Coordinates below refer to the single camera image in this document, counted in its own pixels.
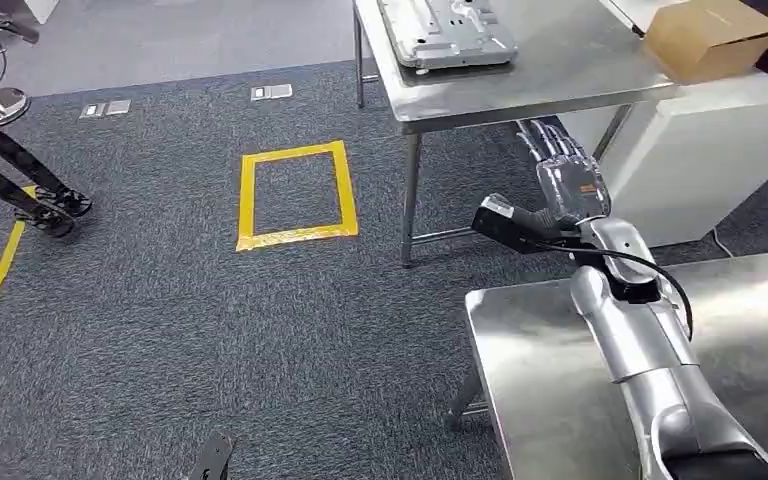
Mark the double silver floor socket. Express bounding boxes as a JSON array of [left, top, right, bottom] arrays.
[[79, 98, 133, 121]]

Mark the white cabinet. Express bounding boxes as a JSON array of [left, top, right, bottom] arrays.
[[558, 68, 768, 250]]

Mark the white flat board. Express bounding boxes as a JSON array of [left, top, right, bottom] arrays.
[[597, 0, 691, 36]]

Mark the yellow tape rectangle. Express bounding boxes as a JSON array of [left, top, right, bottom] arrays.
[[234, 139, 361, 254]]

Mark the brown cardboard box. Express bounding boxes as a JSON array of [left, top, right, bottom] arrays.
[[641, 0, 768, 86]]

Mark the white floor cable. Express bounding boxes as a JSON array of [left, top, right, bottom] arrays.
[[711, 227, 738, 260]]

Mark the steel bench carrying metal tray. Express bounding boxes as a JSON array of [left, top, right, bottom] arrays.
[[351, 0, 682, 270]]

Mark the black wheeled stand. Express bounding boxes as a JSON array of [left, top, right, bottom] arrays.
[[0, 0, 94, 240]]

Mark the steel bench with bare top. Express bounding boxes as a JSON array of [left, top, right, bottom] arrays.
[[445, 249, 768, 480]]

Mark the single silver floor socket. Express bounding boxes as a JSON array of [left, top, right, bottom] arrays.
[[250, 82, 295, 103]]

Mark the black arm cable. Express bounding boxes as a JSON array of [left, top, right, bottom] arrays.
[[534, 239, 695, 343]]

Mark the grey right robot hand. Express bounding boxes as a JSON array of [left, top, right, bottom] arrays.
[[515, 117, 614, 233]]

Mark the grey metal parts tray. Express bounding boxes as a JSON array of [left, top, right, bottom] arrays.
[[376, 0, 520, 73]]

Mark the chrome round base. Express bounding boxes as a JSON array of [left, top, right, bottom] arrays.
[[0, 86, 32, 128]]

